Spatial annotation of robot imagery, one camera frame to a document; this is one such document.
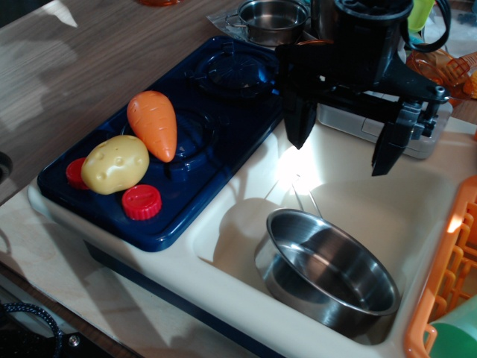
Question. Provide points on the red stove knob front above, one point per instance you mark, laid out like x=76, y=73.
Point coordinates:
x=141, y=202

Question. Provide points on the steel pan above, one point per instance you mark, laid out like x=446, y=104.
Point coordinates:
x=319, y=270

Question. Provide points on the grey toy faucet base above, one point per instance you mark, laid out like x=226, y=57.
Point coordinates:
x=370, y=130

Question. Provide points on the red stove knob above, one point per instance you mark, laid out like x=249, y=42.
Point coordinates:
x=73, y=174
x=141, y=202

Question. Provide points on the orange toy spatula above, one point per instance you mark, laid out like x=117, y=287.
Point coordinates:
x=460, y=67

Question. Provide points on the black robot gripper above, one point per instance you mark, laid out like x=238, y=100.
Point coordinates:
x=336, y=75

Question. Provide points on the green plastic cup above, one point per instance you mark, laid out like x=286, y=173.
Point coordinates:
x=456, y=332

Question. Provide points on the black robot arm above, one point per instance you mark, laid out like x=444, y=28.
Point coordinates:
x=375, y=27

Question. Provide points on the orange transparent plastic bowl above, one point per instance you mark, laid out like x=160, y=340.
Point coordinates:
x=430, y=65

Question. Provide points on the red stove knob left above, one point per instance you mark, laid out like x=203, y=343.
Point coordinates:
x=73, y=174

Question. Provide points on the orange plastic dish rack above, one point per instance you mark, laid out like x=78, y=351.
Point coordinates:
x=452, y=277

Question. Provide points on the orange toy carrot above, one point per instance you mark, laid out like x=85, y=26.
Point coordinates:
x=152, y=118

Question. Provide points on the cream toy sink unit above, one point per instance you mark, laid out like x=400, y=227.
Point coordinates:
x=410, y=219

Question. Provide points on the yellow toy potato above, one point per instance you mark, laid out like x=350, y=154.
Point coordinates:
x=116, y=164

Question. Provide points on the steel pot in background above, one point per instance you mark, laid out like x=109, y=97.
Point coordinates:
x=271, y=22

